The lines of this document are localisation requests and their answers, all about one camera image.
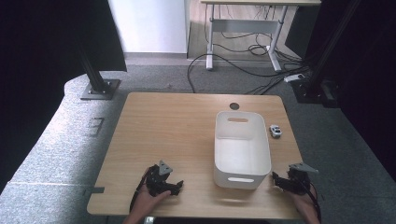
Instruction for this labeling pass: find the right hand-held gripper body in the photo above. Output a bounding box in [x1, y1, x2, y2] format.
[287, 162, 319, 196]

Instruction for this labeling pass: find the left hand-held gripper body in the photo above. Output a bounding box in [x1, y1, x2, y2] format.
[145, 160, 176, 197]

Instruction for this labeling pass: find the white plastic storage bin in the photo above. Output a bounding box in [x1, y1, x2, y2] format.
[213, 110, 273, 190]

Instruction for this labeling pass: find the small grey toy car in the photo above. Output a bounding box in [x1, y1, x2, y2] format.
[269, 124, 283, 139]

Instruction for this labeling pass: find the person's left hand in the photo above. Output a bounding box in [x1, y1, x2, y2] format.
[131, 186, 173, 219]

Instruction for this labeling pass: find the person's right hand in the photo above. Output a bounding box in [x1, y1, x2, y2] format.
[287, 187, 321, 224]

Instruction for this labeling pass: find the black metal stand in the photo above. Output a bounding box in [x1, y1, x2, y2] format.
[76, 43, 121, 101]
[291, 0, 363, 108]

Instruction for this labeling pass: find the white power strip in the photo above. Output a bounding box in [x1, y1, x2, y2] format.
[283, 73, 305, 84]

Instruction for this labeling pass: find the black curtain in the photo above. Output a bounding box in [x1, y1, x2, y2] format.
[0, 0, 128, 194]
[284, 0, 396, 183]

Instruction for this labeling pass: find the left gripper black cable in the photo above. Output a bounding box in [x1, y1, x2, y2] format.
[129, 167, 153, 213]

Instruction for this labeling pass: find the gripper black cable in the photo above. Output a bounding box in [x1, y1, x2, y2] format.
[304, 181, 323, 223]
[129, 167, 153, 213]

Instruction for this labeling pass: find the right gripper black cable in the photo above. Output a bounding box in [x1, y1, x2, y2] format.
[304, 181, 323, 223]

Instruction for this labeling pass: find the long black floor cable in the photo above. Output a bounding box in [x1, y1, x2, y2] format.
[187, 53, 300, 93]

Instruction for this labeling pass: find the tangle of black cables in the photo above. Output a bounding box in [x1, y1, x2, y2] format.
[214, 6, 312, 96]

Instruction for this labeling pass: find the white frame desk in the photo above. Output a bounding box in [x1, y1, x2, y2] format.
[200, 0, 322, 73]

